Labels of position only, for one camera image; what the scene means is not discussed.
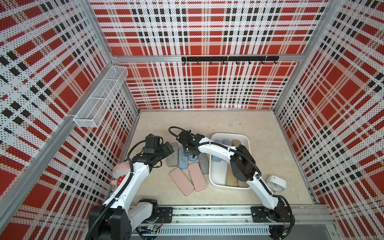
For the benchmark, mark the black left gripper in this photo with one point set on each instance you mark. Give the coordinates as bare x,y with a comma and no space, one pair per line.
167,150

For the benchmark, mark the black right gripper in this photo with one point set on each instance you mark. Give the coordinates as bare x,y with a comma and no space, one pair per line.
186,152

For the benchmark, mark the light blue glasses case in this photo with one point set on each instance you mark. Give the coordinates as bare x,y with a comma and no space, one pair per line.
214,158

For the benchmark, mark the brown glasses case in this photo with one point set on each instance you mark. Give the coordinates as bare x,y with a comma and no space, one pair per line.
236,143

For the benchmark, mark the beige glasses case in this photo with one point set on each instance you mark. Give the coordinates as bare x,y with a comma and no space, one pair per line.
231,180

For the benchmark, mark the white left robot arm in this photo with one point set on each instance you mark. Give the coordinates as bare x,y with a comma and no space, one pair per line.
115,220

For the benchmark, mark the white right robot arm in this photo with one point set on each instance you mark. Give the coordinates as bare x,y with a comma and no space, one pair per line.
243,167

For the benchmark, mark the grey glasses case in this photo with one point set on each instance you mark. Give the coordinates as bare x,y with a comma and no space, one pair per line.
204,163

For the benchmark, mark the pink glasses case right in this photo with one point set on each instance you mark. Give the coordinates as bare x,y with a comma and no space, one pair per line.
197,177

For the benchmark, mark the pink glasses case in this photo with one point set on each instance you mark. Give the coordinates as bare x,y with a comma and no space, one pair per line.
181,180
197,177

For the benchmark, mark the pink glasses case left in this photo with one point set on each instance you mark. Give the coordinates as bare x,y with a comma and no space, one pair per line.
181,180

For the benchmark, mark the white plastic storage tray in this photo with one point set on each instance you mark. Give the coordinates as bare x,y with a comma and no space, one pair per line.
218,170

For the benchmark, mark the grey rectangular box case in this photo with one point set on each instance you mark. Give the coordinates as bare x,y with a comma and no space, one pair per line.
173,159

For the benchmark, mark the pink plush toy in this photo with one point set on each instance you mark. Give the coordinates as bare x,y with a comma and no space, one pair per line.
119,173

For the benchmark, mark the white round tape dispenser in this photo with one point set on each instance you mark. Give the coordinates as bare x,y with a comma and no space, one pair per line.
276,184

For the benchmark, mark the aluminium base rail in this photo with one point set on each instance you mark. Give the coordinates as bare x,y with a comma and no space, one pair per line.
313,222

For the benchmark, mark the white wire mesh basket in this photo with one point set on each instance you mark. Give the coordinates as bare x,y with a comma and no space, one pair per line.
96,107

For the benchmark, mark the black wall hook rail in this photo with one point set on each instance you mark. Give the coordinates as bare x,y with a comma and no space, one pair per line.
260,59

